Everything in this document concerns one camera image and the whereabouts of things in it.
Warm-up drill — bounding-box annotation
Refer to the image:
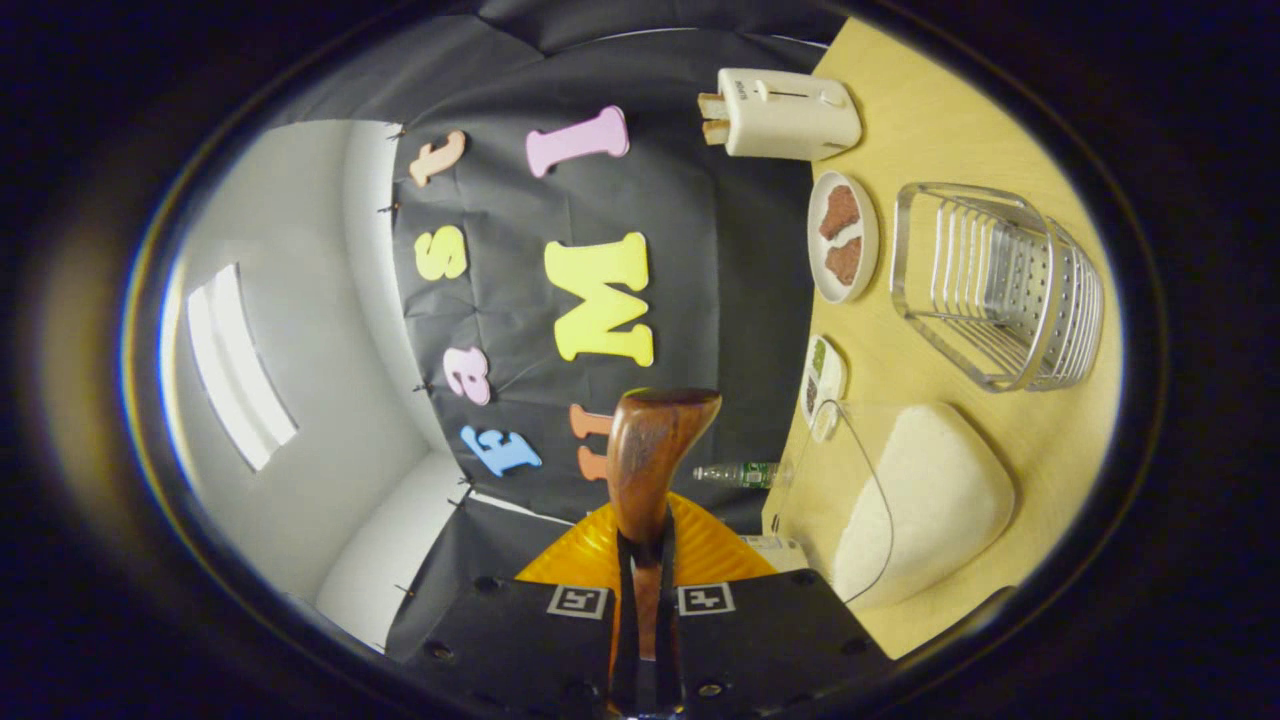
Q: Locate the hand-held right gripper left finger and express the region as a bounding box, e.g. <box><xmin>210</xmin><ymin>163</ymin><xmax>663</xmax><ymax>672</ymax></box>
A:
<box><xmin>385</xmin><ymin>492</ymin><xmax>646</xmax><ymax>720</ymax></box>

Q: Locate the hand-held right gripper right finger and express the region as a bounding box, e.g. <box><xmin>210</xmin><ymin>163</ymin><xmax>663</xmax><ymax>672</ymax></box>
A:
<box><xmin>655</xmin><ymin>495</ymin><xmax>896</xmax><ymax>720</ymax></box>

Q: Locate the clear box of white rice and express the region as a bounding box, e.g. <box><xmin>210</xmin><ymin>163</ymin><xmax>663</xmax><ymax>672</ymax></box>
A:
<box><xmin>765</xmin><ymin>400</ymin><xmax>1017</xmax><ymax>613</ymax></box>

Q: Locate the brown wooden spoon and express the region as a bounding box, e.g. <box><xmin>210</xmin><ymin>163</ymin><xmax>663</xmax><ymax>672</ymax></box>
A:
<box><xmin>605</xmin><ymin>388</ymin><xmax>723</xmax><ymax>716</ymax></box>

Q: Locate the metal wire chopstick holder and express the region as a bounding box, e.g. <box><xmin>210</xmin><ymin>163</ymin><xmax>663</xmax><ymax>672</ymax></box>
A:
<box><xmin>890</xmin><ymin>182</ymin><xmax>1105</xmax><ymax>393</ymax></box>

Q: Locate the clear plastic water bottle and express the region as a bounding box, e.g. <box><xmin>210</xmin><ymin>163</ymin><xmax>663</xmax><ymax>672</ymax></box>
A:
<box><xmin>693</xmin><ymin>461</ymin><xmax>791</xmax><ymax>490</ymax></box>

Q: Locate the small white divided dish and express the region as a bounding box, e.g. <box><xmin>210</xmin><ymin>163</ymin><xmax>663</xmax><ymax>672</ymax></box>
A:
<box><xmin>800</xmin><ymin>335</ymin><xmax>847</xmax><ymax>426</ymax></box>

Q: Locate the black backdrop cloth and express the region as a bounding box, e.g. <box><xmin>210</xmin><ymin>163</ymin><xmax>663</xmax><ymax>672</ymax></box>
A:
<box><xmin>265</xmin><ymin>0</ymin><xmax>851</xmax><ymax>661</ymax></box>

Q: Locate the white round plate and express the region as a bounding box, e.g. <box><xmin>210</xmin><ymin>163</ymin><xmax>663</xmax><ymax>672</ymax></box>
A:
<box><xmin>807</xmin><ymin>171</ymin><xmax>880</xmax><ymax>304</ymax></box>

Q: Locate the brown meat piece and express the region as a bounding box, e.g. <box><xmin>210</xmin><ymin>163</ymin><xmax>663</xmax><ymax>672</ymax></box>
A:
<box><xmin>825</xmin><ymin>236</ymin><xmax>863</xmax><ymax>287</ymax></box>
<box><xmin>819</xmin><ymin>184</ymin><xmax>862</xmax><ymax>241</ymax></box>

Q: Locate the long ceiling light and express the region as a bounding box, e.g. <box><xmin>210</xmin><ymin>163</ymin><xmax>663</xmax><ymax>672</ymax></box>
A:
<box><xmin>186</xmin><ymin>263</ymin><xmax>299</xmax><ymax>472</ymax></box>

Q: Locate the white toaster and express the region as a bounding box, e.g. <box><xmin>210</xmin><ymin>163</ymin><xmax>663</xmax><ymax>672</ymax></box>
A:
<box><xmin>718</xmin><ymin>68</ymin><xmax>863</xmax><ymax>162</ymax></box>

